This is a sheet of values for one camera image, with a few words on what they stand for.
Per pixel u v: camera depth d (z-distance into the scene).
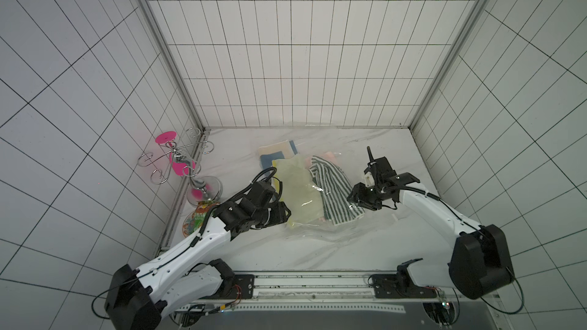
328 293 0.73
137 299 0.37
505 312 0.40
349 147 1.14
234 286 0.72
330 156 1.06
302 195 0.91
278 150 1.08
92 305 0.40
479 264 0.41
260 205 0.60
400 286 0.66
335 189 0.92
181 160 0.76
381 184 0.67
